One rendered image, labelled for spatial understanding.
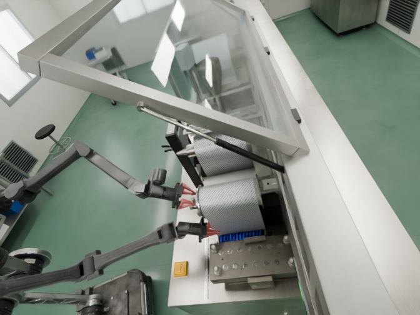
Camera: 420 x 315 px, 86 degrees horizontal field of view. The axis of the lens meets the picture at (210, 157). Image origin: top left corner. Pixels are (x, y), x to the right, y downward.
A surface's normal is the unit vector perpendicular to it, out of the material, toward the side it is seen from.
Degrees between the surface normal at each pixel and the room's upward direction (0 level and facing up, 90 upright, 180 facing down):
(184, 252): 0
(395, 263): 0
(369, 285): 0
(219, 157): 92
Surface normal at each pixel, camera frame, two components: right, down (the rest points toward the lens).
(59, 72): 0.00, 0.73
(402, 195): -0.30, -0.65
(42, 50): 0.38, -0.64
